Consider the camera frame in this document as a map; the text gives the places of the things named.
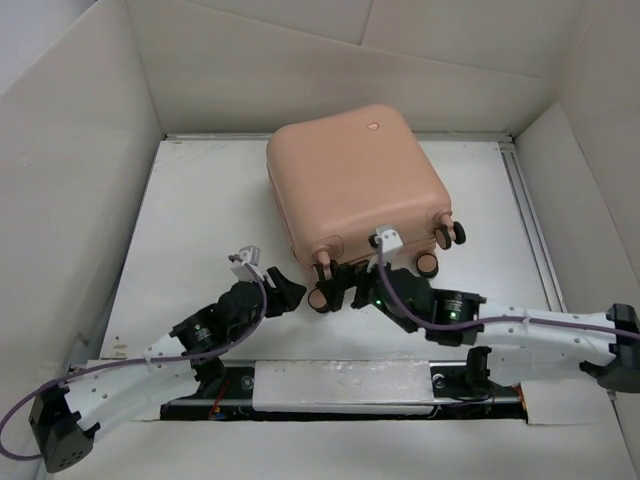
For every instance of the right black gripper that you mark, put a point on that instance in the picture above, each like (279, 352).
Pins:
(348, 275)

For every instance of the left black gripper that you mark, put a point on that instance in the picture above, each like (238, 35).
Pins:
(282, 293)

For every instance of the pink hard-shell suitcase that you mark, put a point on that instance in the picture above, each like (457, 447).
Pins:
(337, 179)

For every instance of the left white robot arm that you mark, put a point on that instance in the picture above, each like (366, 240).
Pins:
(68, 417)

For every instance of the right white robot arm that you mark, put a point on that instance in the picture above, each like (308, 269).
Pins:
(506, 345)

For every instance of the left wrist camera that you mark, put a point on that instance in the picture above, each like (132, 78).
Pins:
(246, 257)

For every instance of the white padded base rail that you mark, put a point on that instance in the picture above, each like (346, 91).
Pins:
(351, 387)

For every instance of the aluminium frame rail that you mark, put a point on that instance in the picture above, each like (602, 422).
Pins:
(534, 234)

